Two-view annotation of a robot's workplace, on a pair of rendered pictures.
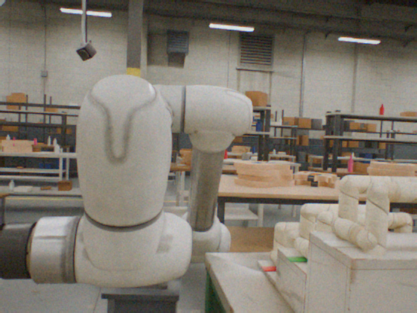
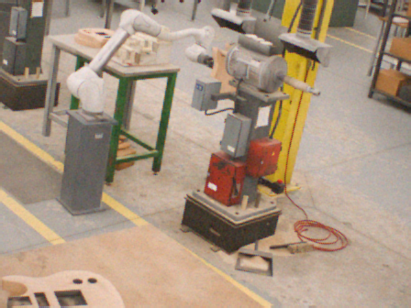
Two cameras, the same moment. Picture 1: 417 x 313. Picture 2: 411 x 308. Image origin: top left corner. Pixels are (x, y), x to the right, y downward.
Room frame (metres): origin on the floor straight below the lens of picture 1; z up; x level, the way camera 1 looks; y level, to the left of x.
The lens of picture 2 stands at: (3.86, 4.53, 2.52)
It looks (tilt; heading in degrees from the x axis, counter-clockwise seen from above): 22 degrees down; 231
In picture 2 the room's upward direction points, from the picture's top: 11 degrees clockwise
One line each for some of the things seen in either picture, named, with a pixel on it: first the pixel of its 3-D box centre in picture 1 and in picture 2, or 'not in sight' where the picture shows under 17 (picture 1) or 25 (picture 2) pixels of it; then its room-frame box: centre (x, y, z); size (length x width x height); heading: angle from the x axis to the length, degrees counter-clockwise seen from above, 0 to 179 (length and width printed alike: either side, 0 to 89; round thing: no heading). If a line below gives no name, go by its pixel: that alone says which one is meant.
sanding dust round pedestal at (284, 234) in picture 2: not in sight; (238, 211); (0.25, 0.67, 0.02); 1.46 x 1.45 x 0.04; 100
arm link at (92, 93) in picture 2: not in sight; (94, 93); (1.39, 0.21, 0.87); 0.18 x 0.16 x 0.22; 95
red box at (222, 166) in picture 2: not in sight; (225, 175); (0.67, 0.91, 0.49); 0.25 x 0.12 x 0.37; 100
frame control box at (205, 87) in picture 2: not in sight; (215, 101); (0.78, 0.78, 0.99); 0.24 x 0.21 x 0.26; 100
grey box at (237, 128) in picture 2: not in sight; (238, 115); (0.66, 0.91, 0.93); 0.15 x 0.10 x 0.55; 100
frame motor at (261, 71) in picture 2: not in sight; (255, 67); (0.53, 0.82, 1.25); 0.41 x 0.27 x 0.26; 100
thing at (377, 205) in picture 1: (376, 222); not in sight; (0.54, -0.26, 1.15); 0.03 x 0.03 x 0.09
